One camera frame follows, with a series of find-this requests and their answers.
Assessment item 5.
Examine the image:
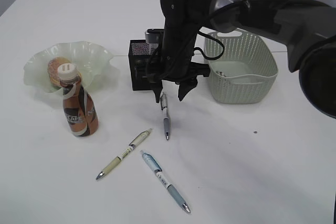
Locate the beige retractable pen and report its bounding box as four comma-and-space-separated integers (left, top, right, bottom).
96, 128, 153, 181

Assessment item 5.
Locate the black mesh pen holder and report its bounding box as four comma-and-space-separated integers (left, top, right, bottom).
128, 40, 158, 91

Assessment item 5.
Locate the sugared orange bread bun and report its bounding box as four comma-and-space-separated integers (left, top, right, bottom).
47, 57, 71, 88

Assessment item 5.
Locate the green wavy glass plate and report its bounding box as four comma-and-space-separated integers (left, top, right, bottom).
23, 41, 113, 95

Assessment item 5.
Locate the blue retractable pen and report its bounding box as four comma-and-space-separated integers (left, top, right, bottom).
140, 150, 191, 214

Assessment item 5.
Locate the brown Nescafe coffee bottle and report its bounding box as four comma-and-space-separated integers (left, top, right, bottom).
57, 63, 99, 137

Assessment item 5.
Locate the green plastic woven basket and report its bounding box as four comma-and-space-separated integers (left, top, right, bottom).
203, 29, 278, 104

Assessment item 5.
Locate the paper ball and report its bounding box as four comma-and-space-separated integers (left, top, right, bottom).
215, 71, 227, 78

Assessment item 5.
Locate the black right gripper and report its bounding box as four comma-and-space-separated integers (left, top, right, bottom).
145, 24, 210, 103

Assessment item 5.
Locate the grey retractable pen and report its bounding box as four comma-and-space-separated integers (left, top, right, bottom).
160, 92, 171, 141

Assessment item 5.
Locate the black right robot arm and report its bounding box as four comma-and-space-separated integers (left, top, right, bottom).
129, 0, 335, 118

